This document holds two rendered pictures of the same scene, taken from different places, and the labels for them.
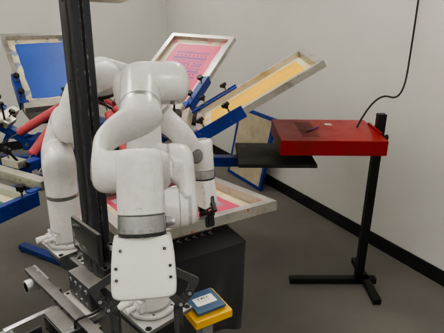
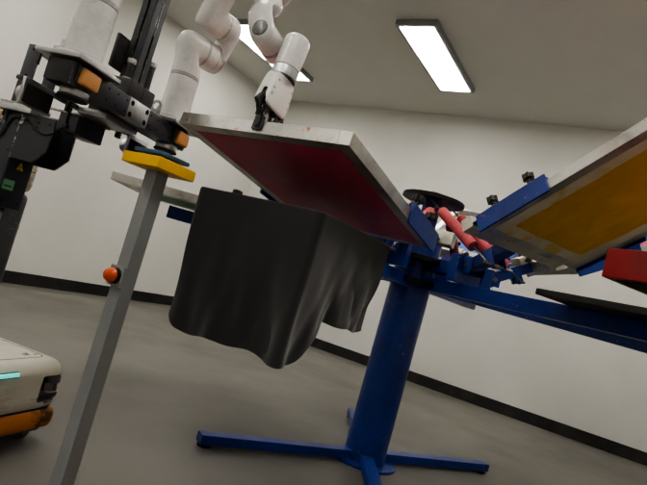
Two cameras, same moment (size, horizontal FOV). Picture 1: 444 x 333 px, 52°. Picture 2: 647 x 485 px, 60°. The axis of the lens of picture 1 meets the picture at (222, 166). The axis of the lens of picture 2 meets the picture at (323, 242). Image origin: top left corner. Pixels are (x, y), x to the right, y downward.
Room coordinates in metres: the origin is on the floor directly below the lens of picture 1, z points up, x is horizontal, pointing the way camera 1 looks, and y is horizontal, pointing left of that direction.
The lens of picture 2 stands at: (0.91, -1.38, 0.77)
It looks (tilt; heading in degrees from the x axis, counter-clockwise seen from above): 4 degrees up; 61
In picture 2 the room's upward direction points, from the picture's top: 16 degrees clockwise
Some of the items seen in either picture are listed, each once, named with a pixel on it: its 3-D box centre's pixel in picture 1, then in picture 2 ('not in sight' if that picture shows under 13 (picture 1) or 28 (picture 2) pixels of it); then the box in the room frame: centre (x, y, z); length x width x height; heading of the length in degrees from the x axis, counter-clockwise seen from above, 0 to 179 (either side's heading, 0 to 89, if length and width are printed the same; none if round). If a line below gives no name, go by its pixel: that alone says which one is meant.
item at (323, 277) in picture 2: not in sight; (338, 297); (1.78, 0.04, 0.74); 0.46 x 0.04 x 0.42; 31
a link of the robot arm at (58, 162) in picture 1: (59, 169); (193, 57); (1.26, 0.49, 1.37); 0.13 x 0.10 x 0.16; 22
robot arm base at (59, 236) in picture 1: (61, 219); (173, 100); (1.24, 0.50, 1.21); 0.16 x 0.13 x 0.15; 135
